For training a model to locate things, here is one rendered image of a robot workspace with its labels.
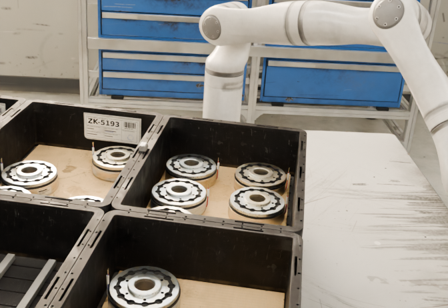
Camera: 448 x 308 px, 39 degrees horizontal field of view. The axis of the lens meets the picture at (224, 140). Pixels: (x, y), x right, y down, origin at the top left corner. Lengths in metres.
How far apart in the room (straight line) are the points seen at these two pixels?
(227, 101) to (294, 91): 1.71
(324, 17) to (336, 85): 1.94
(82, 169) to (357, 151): 0.83
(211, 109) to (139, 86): 1.67
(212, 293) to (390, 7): 0.58
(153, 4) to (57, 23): 1.11
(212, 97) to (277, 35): 0.25
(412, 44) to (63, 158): 0.74
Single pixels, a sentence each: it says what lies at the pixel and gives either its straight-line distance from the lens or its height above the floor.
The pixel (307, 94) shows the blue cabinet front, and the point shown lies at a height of 0.37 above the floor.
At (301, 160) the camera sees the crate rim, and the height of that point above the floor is 0.93.
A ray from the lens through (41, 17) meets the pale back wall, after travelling 4.00.
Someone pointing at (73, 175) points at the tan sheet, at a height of 0.83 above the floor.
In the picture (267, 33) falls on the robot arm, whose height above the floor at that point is 1.10.
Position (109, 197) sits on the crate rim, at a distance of 1.01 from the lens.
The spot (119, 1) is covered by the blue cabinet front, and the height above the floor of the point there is 0.79.
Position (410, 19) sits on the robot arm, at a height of 1.19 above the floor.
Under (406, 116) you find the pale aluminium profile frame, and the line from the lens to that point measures 3.34.
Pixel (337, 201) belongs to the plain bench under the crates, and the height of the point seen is 0.70.
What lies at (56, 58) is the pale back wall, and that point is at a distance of 4.05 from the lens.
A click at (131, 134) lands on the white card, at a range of 1.35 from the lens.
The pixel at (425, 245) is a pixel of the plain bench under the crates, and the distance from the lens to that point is 1.43.
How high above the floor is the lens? 1.43
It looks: 24 degrees down
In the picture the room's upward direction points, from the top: 4 degrees clockwise
